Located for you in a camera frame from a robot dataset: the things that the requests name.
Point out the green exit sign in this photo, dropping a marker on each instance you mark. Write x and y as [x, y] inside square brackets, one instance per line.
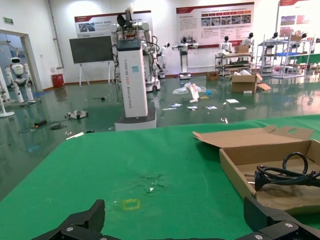
[8, 21]

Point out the small wall display board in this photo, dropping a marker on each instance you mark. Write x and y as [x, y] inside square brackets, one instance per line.
[100, 22]

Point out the tall metal shelving rack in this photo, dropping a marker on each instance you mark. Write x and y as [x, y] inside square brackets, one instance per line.
[285, 57]

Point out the white slim wheeled robot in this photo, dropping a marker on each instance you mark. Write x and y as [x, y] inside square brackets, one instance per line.
[163, 57]

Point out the white floor device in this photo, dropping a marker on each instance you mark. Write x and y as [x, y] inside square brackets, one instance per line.
[76, 114]

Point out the red bin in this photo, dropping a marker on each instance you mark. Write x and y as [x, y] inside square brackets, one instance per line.
[57, 80]

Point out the small white foam block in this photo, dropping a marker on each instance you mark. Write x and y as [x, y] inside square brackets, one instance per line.
[248, 92]

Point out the white standing humanoid robot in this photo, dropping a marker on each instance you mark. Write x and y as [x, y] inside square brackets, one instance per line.
[20, 77]

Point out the white paper sheet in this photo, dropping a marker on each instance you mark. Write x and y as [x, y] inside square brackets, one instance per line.
[232, 101]

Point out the dark screen on stand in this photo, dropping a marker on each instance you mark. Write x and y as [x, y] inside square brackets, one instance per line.
[90, 48]

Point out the small blue bag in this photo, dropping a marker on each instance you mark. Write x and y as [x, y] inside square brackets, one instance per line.
[208, 92]

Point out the small yellow packet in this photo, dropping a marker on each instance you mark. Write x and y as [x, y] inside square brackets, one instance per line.
[204, 97]

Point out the low metal rack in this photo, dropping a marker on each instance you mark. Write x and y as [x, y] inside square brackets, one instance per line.
[235, 62]

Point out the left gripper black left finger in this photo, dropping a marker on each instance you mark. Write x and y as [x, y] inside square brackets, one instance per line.
[85, 222]

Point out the open brown cardboard box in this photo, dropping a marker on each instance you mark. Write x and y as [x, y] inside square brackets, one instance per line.
[235, 170]

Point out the photo wall display board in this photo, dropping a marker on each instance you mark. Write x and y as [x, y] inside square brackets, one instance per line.
[300, 17]

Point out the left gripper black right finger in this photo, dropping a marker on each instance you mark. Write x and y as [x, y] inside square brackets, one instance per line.
[272, 222]

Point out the cardboard box on rack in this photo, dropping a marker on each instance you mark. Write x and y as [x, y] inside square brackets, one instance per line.
[241, 49]

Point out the pale paper sheet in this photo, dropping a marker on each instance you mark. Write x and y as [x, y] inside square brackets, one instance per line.
[240, 108]

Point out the green table cloth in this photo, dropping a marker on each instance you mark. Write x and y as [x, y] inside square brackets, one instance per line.
[125, 162]

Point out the large wall display board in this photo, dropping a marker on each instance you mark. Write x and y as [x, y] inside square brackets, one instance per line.
[215, 22]

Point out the white wheeled humanoid robot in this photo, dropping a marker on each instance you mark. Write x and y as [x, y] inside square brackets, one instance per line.
[185, 57]

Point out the open cardboard box on floor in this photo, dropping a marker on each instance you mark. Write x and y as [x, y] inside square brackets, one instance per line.
[243, 83]

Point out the metal table clip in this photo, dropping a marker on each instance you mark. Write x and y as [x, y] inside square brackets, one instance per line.
[224, 120]

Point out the black power adapter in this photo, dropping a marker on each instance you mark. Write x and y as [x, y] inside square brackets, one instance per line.
[40, 122]

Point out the small printed cardboard box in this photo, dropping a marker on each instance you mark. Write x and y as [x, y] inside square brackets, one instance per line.
[212, 76]

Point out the clear plastic bag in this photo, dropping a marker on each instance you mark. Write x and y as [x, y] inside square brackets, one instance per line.
[181, 90]

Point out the white red carton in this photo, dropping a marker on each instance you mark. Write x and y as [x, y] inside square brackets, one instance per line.
[193, 93]

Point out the blue white booklet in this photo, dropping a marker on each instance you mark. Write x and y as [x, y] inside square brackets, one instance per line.
[192, 108]
[175, 105]

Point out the white humanoid torso robot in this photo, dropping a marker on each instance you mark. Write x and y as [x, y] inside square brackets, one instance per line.
[226, 46]
[248, 41]

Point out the white wall pipe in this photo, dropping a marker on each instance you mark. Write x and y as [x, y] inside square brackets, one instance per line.
[60, 50]

